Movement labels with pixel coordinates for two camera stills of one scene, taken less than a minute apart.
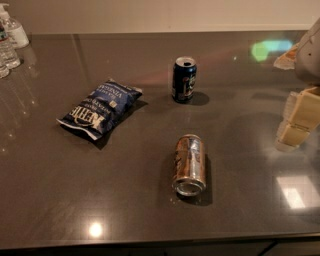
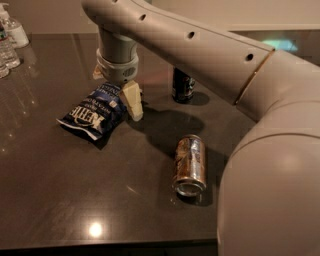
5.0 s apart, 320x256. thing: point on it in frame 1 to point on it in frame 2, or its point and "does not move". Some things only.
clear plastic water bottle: (8, 55) does not move
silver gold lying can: (189, 178) does not move
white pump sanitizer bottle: (15, 31) does not move
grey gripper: (309, 56) to (117, 70)
